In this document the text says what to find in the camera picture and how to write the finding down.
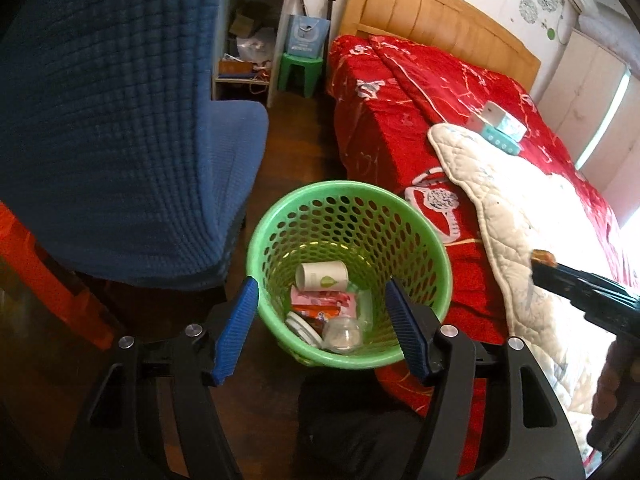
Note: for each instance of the orange flat box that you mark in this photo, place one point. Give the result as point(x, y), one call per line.
point(236, 67)

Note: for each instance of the person's right hand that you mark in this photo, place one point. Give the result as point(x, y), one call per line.
point(612, 375)

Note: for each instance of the green plastic stool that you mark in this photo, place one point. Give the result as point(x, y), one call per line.
point(300, 67)

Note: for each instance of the green plastic mesh basket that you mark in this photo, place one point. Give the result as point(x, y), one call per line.
point(350, 220)

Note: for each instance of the clear plastic cup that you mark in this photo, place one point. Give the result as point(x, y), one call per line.
point(344, 335)

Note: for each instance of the white quilted blanket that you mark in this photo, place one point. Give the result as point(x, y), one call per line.
point(520, 210)

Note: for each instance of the beige wardrobe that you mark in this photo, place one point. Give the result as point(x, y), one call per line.
point(580, 95)

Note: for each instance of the small brown cardboard box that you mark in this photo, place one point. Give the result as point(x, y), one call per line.
point(242, 22)

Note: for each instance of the light blue paper bag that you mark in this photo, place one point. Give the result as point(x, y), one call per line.
point(307, 37)

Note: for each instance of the dark cloth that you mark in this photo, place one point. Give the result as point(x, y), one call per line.
point(360, 430)

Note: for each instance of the bed with red cover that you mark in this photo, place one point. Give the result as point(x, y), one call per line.
point(390, 125)

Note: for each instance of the small orange packet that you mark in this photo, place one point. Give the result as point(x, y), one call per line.
point(317, 316)

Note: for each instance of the bedding bundle on wardrobe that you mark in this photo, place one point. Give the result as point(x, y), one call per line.
point(605, 35)

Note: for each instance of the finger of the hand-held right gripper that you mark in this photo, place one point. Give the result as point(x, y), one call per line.
point(585, 280)

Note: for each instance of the white round lid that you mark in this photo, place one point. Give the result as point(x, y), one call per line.
point(302, 327)

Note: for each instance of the white paper cup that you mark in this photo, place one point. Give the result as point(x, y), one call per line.
point(322, 276)

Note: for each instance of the white teal tissue box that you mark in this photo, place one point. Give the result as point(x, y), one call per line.
point(497, 117)

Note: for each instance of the orange red snack packet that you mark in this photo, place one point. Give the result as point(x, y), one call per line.
point(544, 258)

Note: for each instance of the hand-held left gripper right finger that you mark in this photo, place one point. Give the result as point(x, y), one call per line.
point(407, 330)

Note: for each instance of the white shelf unit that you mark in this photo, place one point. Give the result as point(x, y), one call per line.
point(277, 45)

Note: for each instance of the white plastic bag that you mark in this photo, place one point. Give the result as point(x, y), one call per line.
point(256, 45)

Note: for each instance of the blue fabric chair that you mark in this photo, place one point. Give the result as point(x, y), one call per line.
point(110, 135)

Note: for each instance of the pink snack wrapper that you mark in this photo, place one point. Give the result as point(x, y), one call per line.
point(325, 301)

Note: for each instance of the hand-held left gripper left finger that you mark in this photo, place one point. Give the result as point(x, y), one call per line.
point(235, 330)

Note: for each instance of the wooden headboard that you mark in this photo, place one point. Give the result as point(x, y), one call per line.
point(440, 15)

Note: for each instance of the black stick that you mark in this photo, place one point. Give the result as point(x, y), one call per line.
point(330, 10)

